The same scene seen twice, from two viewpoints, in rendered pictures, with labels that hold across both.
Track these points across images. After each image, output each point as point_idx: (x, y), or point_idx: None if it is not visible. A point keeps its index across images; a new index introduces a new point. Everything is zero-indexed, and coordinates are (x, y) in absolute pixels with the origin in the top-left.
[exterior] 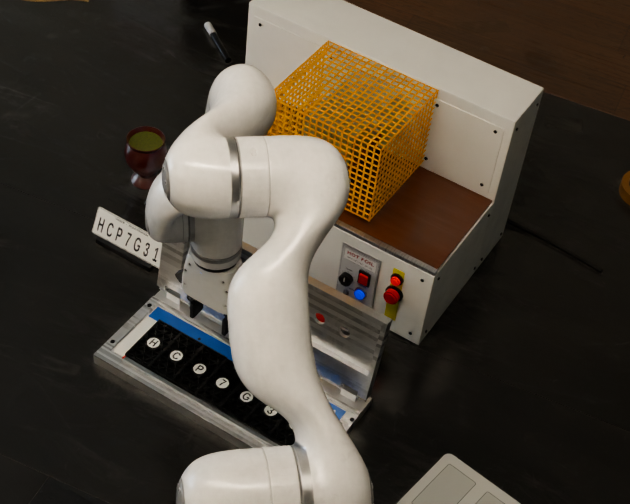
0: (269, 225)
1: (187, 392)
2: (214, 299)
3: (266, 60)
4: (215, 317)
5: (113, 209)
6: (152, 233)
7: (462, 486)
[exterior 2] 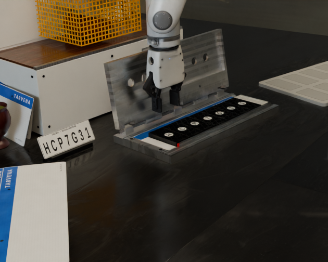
0: (103, 77)
1: (213, 127)
2: (177, 73)
3: None
4: (155, 115)
5: (21, 156)
6: (176, 17)
7: (279, 81)
